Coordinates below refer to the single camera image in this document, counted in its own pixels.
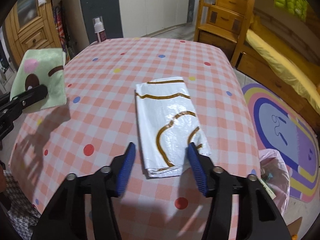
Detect green plush cloth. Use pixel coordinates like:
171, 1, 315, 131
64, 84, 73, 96
10, 48, 67, 114

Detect white plastic bag brown lines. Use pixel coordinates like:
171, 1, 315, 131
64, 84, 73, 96
135, 76, 211, 178

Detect pink trash bag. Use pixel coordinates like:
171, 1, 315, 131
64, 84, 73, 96
259, 149, 290, 216

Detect wooden glass-door cabinet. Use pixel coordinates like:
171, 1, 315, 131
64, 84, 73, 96
3, 0, 62, 67

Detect pink checkered tablecloth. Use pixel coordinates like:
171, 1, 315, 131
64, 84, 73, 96
8, 37, 262, 240

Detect rainbow purple rug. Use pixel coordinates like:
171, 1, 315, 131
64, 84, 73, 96
242, 83, 319, 203

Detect white spray bottle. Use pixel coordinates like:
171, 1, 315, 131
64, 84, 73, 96
93, 16, 107, 43

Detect yellow bed sheet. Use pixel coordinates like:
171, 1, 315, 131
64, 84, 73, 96
246, 29, 319, 113

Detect white and grey wardrobe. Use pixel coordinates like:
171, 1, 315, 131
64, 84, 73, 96
61, 0, 198, 45

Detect wooden bunk bed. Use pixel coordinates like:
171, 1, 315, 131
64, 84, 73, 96
235, 14, 319, 134

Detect wooden stair drawers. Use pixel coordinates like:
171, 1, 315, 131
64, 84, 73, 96
194, 0, 255, 67

